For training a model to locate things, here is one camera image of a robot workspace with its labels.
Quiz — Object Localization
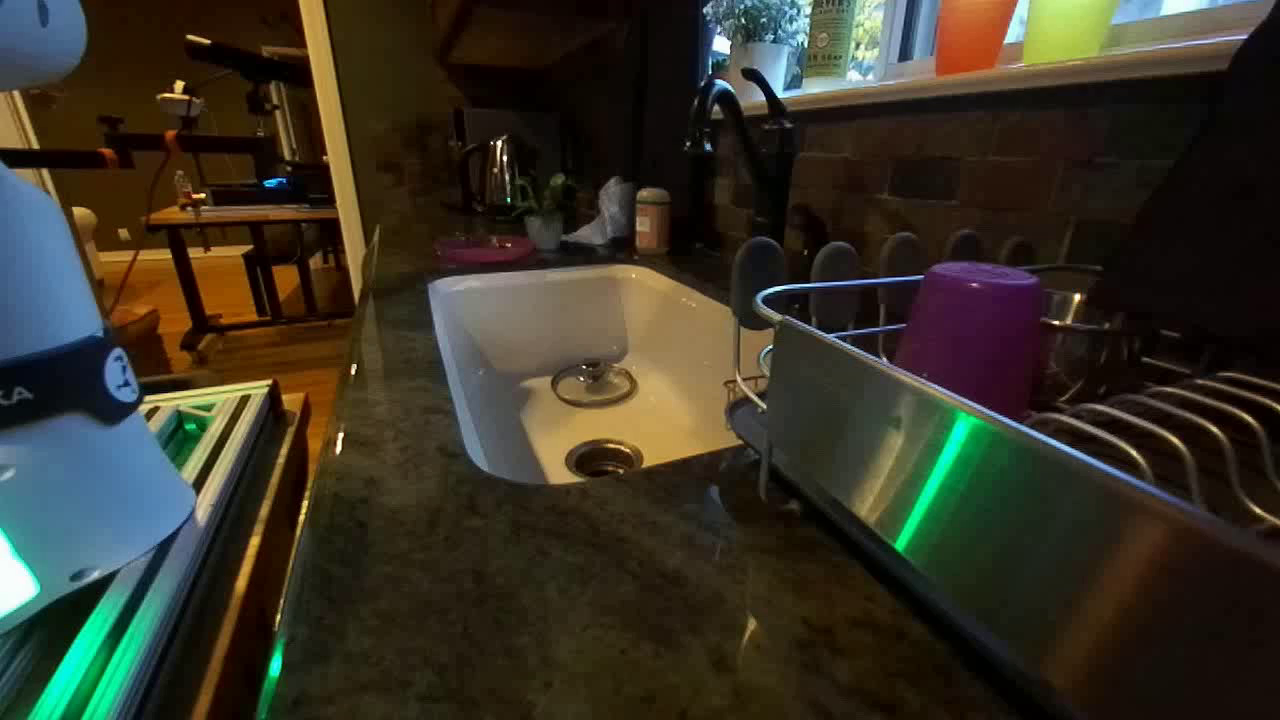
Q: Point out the black camera stand rig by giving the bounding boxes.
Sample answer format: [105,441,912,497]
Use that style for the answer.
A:
[0,26,335,212]

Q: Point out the purple plastic cup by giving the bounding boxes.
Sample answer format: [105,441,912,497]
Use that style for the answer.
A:
[887,258,1052,424]

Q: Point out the round sink drain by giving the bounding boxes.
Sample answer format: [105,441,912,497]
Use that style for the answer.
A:
[565,434,648,484]

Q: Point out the metal sink strainer plug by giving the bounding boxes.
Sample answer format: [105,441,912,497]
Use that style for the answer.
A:
[550,353,639,412]

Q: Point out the white window sill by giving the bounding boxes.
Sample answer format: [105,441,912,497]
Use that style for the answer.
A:
[780,32,1280,120]

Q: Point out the stainless steel dish rack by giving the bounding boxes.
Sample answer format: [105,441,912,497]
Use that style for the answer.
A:
[726,233,1280,720]

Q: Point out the black stand with green lights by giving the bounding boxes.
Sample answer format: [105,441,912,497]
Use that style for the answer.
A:
[0,375,311,720]

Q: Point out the potted plant in white pot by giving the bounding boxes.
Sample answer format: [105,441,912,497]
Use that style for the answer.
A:
[703,0,812,97]

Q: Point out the orange plastic cup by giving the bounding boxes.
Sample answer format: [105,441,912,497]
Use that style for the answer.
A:
[932,0,1024,80]

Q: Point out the lime green plastic cup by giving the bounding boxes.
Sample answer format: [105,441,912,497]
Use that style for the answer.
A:
[1022,0,1123,67]

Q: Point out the clear glass in rack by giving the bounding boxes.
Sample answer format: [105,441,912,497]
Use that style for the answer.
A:
[1045,283,1141,407]

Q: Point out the white rectangular sink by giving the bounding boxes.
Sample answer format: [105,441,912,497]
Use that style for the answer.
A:
[426,258,780,492]

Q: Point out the small potted green plant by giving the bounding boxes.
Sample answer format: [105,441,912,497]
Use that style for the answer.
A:
[519,171,580,258]

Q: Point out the black kitchen faucet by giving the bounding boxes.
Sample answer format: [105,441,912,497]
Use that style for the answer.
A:
[681,62,804,258]

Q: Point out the white door frame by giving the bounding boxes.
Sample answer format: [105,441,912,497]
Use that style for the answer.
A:
[291,0,374,305]

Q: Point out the crumpled white tissue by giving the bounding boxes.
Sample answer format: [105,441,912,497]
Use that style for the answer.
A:
[565,171,639,252]

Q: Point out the green bottle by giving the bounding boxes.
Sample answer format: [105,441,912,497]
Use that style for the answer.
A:
[804,0,860,80]

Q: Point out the glass coffee pot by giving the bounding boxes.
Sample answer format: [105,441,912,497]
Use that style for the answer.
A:
[460,127,529,221]

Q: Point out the large black board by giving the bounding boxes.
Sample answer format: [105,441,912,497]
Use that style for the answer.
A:
[1099,9,1280,353]

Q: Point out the black table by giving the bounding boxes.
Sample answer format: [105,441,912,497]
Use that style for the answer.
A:
[139,201,345,355]

